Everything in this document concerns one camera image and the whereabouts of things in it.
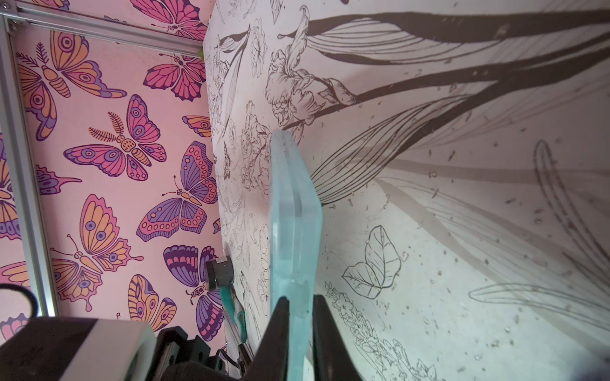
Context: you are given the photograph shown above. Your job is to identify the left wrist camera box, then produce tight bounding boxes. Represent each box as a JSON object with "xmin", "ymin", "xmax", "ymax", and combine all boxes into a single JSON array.
[{"xmin": 1, "ymin": 317, "xmax": 156, "ymax": 380}]

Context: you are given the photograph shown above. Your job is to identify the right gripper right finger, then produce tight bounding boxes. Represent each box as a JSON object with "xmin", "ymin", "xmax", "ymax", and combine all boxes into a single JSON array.
[{"xmin": 312, "ymin": 295, "xmax": 362, "ymax": 381}]

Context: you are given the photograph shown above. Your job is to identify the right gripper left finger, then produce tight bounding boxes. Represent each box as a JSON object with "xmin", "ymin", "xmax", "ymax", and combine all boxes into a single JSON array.
[{"xmin": 241, "ymin": 296, "xmax": 290, "ymax": 381}]

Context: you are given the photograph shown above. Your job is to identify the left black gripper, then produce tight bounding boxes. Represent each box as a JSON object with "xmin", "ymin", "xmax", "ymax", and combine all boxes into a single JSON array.
[{"xmin": 146, "ymin": 326, "xmax": 246, "ymax": 380}]

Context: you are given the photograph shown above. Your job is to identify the aluminium frame struts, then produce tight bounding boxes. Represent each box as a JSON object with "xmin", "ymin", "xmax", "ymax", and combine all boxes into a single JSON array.
[{"xmin": 1, "ymin": 1, "xmax": 203, "ymax": 317}]

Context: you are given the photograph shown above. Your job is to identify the green transparent ruler set pouch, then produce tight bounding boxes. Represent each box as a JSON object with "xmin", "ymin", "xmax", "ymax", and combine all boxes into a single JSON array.
[{"xmin": 269, "ymin": 130, "xmax": 322, "ymax": 380}]

